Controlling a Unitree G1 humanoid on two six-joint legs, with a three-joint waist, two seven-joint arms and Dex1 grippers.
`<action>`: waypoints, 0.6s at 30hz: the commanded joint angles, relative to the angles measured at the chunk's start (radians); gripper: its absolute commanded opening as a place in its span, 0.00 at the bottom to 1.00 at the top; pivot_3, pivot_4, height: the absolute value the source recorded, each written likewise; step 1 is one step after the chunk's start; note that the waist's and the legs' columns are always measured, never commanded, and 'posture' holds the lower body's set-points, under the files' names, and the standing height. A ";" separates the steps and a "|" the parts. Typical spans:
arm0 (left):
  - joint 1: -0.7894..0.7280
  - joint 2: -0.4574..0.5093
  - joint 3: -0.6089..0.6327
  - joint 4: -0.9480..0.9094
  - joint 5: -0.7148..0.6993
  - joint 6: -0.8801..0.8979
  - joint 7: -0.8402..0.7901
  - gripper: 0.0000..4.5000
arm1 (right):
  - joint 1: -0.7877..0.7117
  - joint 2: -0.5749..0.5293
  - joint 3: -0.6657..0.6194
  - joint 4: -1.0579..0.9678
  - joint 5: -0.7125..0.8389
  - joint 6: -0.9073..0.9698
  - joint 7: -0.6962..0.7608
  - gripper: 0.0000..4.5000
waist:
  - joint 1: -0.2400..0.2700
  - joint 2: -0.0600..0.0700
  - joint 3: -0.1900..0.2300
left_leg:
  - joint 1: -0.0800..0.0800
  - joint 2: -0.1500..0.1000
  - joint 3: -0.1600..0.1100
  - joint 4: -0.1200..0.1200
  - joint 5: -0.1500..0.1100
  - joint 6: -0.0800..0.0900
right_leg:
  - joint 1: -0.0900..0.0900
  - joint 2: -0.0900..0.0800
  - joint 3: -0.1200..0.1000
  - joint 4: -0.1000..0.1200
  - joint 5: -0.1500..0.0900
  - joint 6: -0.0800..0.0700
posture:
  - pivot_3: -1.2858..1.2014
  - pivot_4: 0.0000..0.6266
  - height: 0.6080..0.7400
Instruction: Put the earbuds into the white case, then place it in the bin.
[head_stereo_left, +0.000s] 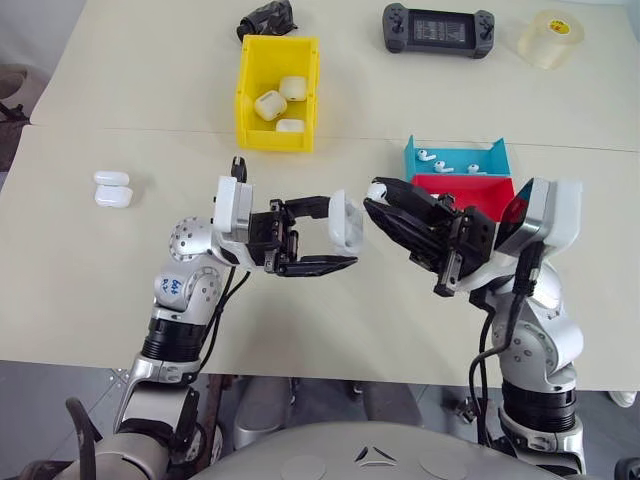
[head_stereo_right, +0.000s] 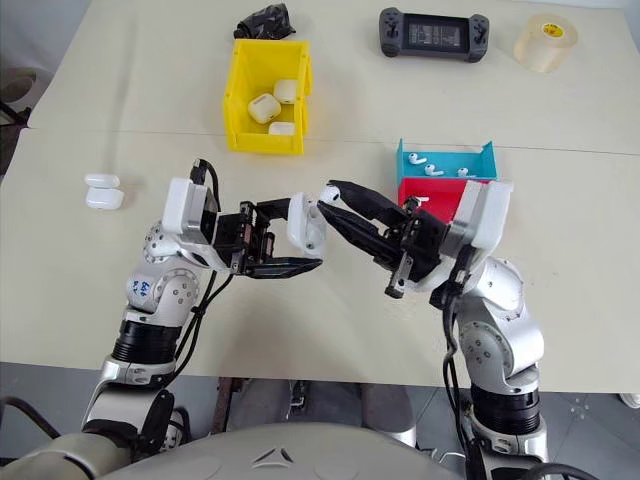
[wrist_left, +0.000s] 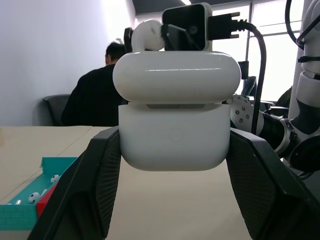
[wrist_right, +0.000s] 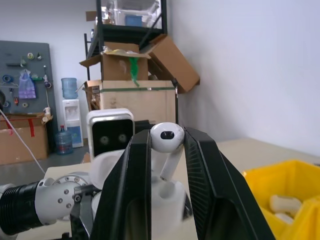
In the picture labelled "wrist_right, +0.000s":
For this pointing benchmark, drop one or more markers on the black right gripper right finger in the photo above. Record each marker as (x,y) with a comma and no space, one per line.
(212,180)

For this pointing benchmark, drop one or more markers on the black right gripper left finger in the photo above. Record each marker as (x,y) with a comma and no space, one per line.
(125,190)

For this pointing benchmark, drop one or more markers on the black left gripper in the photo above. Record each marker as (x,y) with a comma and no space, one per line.
(83,212)

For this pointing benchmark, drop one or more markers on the white earbud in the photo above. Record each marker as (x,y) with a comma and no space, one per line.
(167,140)

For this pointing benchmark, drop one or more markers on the yellow plastic bin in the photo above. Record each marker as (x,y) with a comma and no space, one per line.
(287,175)

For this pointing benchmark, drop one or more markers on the white earbuds in bin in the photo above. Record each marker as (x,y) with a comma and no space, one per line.
(285,203)

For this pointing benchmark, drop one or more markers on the blue water jug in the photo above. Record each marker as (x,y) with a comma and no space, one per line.
(63,142)
(69,87)

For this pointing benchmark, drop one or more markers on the white water dispenser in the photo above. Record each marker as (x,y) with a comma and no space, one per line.
(72,115)

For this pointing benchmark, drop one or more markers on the cardboard box with red tape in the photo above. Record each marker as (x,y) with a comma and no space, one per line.
(20,140)

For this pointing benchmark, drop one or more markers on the small open cardboard box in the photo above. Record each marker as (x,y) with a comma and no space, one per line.
(92,97)

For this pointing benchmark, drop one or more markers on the green plastic strip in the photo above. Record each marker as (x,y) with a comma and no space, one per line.
(134,70)

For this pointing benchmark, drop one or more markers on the tilted cardboard box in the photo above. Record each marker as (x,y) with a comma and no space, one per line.
(172,62)

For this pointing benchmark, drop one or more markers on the purple plastic bag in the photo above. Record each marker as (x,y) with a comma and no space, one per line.
(27,86)

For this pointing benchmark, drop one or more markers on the black metal shelf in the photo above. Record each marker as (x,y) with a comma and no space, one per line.
(130,31)

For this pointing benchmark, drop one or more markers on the blue box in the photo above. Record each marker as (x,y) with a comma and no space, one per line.
(133,20)

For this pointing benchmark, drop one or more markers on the grey tool pegboard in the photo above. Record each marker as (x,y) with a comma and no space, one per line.
(10,50)

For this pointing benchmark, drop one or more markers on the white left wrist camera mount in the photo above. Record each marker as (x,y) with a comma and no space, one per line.
(111,120)

